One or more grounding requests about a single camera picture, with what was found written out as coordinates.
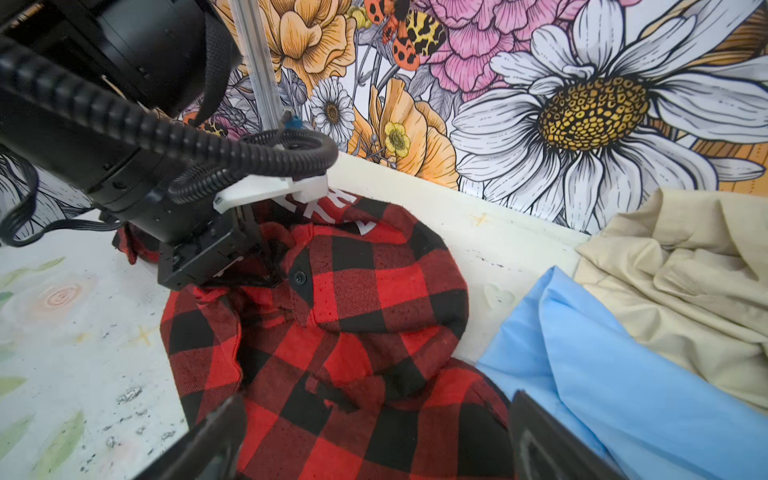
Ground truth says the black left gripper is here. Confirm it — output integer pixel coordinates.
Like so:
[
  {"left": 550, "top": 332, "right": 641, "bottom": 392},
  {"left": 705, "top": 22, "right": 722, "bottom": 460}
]
[{"left": 113, "top": 191, "right": 270, "bottom": 291}]

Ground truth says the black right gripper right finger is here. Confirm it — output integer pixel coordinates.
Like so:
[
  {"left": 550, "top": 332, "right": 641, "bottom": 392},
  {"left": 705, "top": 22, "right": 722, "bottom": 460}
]
[{"left": 508, "top": 390, "right": 623, "bottom": 480}]

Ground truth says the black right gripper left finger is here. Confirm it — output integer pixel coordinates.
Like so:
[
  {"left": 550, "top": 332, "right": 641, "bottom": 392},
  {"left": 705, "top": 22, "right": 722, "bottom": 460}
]
[{"left": 135, "top": 394, "right": 247, "bottom": 480}]

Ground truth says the light blue cloth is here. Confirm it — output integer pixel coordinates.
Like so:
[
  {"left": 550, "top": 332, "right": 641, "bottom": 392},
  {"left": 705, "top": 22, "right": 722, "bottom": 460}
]
[{"left": 477, "top": 267, "right": 767, "bottom": 479}]

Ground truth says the red black plaid shirt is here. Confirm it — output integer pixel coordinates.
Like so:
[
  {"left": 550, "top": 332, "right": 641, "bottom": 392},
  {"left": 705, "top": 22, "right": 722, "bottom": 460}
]
[{"left": 112, "top": 187, "right": 517, "bottom": 480}]

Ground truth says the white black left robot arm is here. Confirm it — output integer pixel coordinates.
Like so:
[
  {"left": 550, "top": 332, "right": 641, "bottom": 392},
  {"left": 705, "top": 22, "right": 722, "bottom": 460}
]
[{"left": 1, "top": 1, "right": 264, "bottom": 290}]

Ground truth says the beige cloth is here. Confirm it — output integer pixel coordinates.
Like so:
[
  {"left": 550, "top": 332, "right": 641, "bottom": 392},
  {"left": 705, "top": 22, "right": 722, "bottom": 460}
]
[{"left": 573, "top": 189, "right": 767, "bottom": 413}]

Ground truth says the black corrugated left cable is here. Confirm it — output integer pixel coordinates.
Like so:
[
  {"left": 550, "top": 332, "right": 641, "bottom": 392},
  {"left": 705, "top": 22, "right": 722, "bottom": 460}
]
[{"left": 0, "top": 50, "right": 340, "bottom": 205}]

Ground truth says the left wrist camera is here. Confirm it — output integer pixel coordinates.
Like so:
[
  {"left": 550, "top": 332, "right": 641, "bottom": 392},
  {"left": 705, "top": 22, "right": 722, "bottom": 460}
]
[{"left": 213, "top": 175, "right": 328, "bottom": 214}]

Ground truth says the aluminium corner post left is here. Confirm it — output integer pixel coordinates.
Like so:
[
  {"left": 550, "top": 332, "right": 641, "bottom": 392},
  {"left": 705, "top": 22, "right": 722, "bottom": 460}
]
[{"left": 229, "top": 0, "right": 284, "bottom": 130}]

